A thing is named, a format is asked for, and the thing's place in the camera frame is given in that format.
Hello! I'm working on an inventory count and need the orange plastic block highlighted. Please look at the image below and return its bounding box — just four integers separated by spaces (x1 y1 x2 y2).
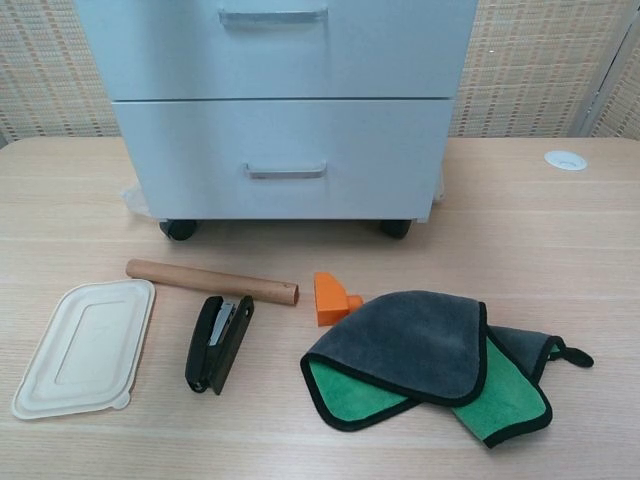
313 271 366 330

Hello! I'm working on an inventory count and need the black caster wheel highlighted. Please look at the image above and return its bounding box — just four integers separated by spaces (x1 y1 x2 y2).
159 218 199 243
380 218 414 240

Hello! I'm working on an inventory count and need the light blue drawer cabinet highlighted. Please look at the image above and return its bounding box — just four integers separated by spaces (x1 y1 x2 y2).
79 0 476 226

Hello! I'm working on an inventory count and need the short silver drawer handle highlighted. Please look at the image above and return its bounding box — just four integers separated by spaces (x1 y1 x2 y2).
244 160 328 180

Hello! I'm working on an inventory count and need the long silver drawer handle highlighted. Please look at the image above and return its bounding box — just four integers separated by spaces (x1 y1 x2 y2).
217 6 330 26

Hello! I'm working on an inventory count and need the white screen frame post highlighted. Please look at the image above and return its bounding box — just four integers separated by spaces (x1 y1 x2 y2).
573 0 640 138

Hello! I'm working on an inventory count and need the black stapler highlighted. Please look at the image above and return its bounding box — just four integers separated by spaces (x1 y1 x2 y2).
184 294 256 397

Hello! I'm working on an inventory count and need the wooden round rod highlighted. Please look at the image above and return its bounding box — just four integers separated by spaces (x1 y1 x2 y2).
125 258 302 307

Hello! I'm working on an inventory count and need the white round cable grommet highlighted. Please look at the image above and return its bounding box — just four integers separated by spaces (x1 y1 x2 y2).
543 149 588 174

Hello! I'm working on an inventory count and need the drawer front with long handle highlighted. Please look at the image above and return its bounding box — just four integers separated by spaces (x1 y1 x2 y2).
79 0 476 102

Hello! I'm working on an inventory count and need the beige rectangular container lid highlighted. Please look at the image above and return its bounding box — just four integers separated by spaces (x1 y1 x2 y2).
10 279 157 421

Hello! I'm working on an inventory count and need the drawer front with short handle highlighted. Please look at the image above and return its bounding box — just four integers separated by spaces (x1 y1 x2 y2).
111 97 456 223

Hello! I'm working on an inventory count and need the grey and green microfibre cloth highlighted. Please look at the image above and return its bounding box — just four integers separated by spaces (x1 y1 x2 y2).
299 289 595 436

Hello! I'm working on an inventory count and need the woven beige screen panel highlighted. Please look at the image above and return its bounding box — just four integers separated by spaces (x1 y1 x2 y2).
0 0 119 147
447 0 624 139

